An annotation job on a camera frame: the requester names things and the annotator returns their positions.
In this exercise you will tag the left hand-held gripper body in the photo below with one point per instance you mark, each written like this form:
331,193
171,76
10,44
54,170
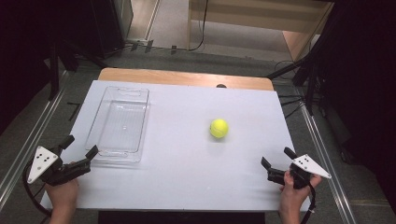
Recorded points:
59,171

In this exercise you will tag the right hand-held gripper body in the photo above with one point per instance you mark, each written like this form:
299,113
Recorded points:
300,172

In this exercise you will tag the person's right hand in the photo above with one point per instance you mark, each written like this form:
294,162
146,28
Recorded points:
292,194

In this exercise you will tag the person's left hand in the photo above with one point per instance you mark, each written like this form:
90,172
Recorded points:
63,196

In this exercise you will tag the clear plastic tray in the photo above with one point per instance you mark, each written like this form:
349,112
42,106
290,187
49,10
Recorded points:
120,124

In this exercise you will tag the yellow tennis ball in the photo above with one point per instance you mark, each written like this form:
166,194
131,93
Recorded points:
219,128

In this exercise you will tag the black tripod stand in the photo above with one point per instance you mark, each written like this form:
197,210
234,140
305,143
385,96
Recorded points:
56,71
308,81

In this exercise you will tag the white table cover board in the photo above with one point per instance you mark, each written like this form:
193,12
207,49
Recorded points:
180,174

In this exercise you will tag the small black round object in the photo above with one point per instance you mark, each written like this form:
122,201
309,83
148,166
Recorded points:
221,86

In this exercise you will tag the black curtain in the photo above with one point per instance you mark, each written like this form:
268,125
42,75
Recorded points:
364,77
25,46

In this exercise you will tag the black cabinet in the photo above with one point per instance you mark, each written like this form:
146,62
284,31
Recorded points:
109,25

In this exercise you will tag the light wooden desk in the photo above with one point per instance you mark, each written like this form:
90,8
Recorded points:
249,15

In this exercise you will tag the aluminium floor rail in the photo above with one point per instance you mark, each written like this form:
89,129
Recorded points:
28,146
327,161

